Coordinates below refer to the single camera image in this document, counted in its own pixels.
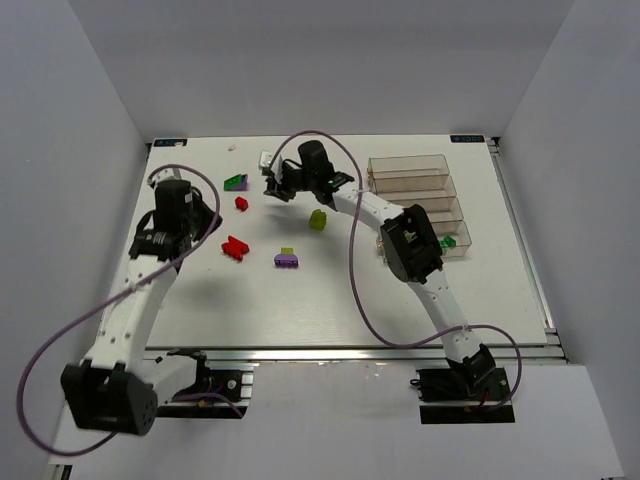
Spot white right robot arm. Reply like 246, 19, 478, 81
258, 140, 495, 393

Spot lime green lego brick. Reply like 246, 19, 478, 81
308, 209, 327, 231

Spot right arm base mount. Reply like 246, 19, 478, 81
409, 368, 515, 425

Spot purple lego with lime top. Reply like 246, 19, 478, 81
274, 247, 299, 268

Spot clear bin front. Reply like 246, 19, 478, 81
432, 220, 472, 259

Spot small red lego brick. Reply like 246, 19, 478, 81
234, 196, 249, 211

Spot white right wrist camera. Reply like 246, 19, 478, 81
258, 150, 275, 177

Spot red jagged lego pieces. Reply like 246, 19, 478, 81
221, 235, 250, 262

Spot small green lego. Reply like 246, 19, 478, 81
443, 236, 457, 248

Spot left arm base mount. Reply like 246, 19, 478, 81
143, 348, 253, 420

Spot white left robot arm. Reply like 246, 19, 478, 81
61, 179, 214, 436

